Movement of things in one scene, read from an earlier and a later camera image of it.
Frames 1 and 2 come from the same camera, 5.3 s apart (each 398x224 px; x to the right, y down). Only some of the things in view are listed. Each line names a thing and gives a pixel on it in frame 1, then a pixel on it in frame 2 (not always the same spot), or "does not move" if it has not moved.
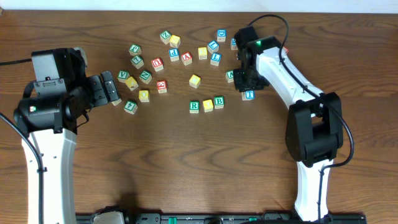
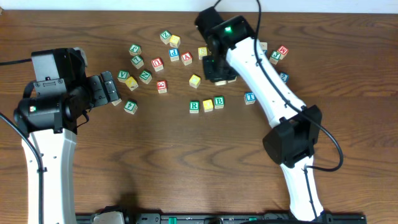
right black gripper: x=241 y=86 -> x=211 y=74
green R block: x=194 y=106 does not move
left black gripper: x=96 y=90 does not move
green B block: x=219 y=102 does not move
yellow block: x=144 y=96 -> x=221 y=83
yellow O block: x=208 y=105 does not move
